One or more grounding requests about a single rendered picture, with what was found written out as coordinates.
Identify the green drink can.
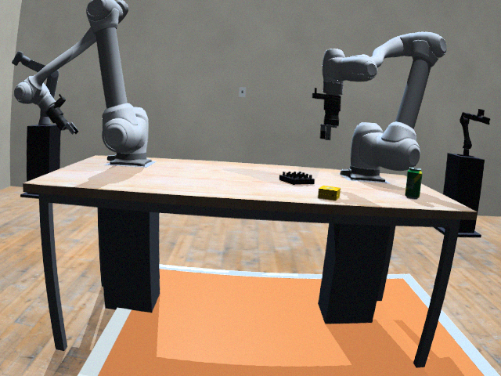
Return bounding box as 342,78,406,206
405,168,422,199

